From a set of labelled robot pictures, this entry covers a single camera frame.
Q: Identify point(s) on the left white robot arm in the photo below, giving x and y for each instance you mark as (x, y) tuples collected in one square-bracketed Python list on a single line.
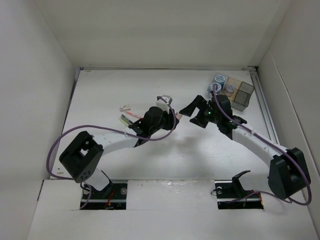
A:
[(82, 155)]

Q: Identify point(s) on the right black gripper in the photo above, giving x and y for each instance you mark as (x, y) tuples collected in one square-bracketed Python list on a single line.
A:
[(201, 103)]

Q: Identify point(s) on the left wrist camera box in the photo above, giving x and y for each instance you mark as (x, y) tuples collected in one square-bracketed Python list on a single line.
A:
[(163, 102)]

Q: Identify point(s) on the grey plastic container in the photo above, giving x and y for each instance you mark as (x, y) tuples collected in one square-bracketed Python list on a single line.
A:
[(242, 97)]

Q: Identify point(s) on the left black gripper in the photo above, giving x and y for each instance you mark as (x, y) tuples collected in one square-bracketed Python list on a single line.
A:
[(169, 119)]

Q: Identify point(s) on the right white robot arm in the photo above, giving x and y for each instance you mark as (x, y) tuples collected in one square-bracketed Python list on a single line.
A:
[(288, 171)]

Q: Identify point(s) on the blue tape roll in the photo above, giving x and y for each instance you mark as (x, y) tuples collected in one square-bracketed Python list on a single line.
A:
[(215, 87), (220, 79)]

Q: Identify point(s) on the highlighter pen pack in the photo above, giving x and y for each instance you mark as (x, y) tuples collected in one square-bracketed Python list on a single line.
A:
[(128, 118)]

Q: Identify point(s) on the clear plastic container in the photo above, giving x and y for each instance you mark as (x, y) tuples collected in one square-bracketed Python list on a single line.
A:
[(209, 95)]

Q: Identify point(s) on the staples box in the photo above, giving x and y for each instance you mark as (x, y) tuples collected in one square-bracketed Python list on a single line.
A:
[(125, 108)]

